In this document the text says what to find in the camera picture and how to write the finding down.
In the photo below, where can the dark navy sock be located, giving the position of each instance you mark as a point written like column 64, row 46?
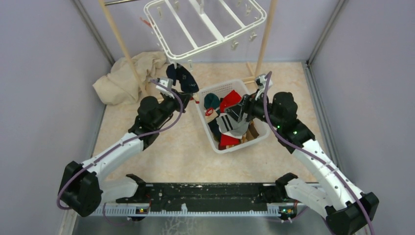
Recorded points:
column 180, row 74

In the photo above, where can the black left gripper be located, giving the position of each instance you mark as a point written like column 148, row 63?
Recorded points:
column 184, row 97

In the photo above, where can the white plastic sock hanger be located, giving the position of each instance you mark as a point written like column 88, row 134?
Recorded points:
column 187, row 28

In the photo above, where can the white grey sock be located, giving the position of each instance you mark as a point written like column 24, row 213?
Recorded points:
column 229, row 127

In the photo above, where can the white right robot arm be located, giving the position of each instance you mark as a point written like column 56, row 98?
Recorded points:
column 345, row 208

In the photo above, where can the wooden drying rack frame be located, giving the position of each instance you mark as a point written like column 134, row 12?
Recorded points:
column 262, row 32

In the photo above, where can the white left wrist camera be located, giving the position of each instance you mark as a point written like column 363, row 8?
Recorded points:
column 164, row 85

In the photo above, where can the teal sock in basket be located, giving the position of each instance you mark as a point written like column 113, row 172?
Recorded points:
column 212, row 101

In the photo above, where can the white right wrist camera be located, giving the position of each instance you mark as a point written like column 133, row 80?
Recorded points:
column 261, row 82

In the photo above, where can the red plain sock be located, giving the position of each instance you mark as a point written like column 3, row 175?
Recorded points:
column 227, row 141

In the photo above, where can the brown cloth in basket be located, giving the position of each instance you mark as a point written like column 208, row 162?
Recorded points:
column 250, row 134

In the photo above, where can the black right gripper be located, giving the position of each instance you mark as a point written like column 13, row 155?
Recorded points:
column 247, row 104

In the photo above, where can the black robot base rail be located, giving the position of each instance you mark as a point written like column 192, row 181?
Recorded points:
column 221, row 199

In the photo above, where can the white plastic laundry basket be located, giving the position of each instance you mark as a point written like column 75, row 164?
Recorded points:
column 208, row 116

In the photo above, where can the red snowflake sock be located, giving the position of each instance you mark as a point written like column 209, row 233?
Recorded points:
column 230, row 99

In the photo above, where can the beige crumpled cloth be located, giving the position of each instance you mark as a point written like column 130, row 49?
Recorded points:
column 120, row 86

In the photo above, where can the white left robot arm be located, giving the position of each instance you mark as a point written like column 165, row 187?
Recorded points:
column 84, row 186

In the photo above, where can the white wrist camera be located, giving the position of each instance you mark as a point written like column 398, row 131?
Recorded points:
column 164, row 85
column 261, row 82

